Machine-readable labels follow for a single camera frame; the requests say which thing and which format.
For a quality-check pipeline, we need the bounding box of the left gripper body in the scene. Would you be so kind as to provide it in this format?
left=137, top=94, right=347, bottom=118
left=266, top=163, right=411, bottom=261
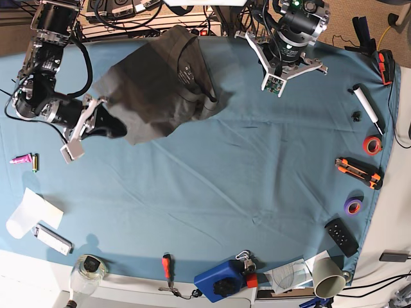
left=234, top=31, right=328, bottom=80

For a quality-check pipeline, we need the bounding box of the printed paper sheet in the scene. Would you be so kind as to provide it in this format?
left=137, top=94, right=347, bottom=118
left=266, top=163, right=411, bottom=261
left=264, top=250, right=329, bottom=294

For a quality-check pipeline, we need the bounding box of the clear glass jar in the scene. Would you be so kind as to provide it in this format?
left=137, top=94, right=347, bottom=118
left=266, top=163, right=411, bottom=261
left=69, top=254, right=107, bottom=298

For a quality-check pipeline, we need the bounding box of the white rectangular device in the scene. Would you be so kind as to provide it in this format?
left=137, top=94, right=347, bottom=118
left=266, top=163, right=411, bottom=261
left=31, top=224, right=73, bottom=255

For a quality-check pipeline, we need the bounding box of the white marker pen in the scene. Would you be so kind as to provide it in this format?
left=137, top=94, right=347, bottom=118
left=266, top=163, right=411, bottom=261
left=351, top=84, right=384, bottom=135

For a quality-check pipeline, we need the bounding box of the small black plastic clip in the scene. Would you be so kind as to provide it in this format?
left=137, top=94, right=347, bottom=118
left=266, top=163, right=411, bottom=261
left=351, top=111, right=362, bottom=123

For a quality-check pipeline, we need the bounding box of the black remote control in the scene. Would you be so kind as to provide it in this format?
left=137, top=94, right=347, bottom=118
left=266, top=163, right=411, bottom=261
left=324, top=218, right=359, bottom=258

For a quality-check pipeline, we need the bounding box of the red handled screwdriver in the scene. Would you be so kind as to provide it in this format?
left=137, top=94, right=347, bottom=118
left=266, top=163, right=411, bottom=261
left=162, top=253, right=174, bottom=289

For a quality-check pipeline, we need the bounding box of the silver carabiner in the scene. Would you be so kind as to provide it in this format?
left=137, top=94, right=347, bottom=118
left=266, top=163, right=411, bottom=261
left=235, top=250, right=250, bottom=262

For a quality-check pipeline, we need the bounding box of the white paper sheet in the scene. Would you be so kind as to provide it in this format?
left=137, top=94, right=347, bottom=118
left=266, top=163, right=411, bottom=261
left=6, top=188, right=64, bottom=239

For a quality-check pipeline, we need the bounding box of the black power strip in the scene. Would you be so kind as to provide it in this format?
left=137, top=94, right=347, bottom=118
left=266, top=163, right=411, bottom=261
left=191, top=29, right=209, bottom=37

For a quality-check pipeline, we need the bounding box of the small red cube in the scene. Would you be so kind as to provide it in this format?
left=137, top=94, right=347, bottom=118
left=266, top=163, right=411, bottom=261
left=245, top=273, right=258, bottom=289

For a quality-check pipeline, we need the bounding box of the blue box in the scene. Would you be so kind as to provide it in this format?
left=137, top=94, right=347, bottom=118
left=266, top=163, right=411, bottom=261
left=194, top=260, right=246, bottom=303

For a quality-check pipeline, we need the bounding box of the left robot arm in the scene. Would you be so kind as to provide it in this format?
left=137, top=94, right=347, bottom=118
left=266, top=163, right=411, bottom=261
left=235, top=1, right=331, bottom=91

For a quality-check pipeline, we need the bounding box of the grey paper cup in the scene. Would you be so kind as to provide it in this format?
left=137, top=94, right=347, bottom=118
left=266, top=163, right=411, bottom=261
left=312, top=258, right=346, bottom=298

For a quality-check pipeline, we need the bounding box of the orange black clamp tool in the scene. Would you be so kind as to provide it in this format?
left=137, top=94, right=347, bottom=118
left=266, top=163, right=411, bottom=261
left=378, top=49, right=395, bottom=85

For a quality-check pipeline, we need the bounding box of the pink tube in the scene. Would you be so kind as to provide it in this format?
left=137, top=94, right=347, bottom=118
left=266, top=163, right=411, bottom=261
left=10, top=153, right=33, bottom=164

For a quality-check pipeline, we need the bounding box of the dark grey T-shirt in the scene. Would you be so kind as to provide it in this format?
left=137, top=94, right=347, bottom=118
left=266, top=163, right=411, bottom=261
left=92, top=25, right=233, bottom=146

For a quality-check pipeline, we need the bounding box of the orange black utility knife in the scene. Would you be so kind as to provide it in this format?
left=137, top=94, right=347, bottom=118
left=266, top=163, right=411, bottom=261
left=335, top=157, right=383, bottom=191

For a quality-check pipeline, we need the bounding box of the black power adapter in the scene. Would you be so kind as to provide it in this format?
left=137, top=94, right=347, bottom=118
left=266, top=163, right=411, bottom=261
left=379, top=250, right=410, bottom=262

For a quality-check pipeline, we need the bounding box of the blue black clamp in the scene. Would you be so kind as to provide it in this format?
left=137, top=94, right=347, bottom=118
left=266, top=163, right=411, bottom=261
left=344, top=17, right=376, bottom=57

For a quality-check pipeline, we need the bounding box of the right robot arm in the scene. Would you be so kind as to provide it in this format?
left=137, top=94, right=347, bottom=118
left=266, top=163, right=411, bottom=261
left=6, top=1, right=127, bottom=144

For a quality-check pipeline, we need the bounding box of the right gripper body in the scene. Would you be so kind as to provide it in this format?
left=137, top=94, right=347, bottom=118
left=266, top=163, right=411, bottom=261
left=64, top=94, right=108, bottom=143

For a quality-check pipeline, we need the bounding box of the purple tape roll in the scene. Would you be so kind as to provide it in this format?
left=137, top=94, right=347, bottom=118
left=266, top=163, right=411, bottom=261
left=344, top=197, right=362, bottom=216

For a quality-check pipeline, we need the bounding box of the red tape roll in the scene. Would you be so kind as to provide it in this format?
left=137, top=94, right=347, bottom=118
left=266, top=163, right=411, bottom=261
left=363, top=136, right=383, bottom=156

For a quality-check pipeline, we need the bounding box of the blue table cloth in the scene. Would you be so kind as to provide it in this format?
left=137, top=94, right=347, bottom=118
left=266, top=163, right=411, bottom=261
left=1, top=38, right=401, bottom=282

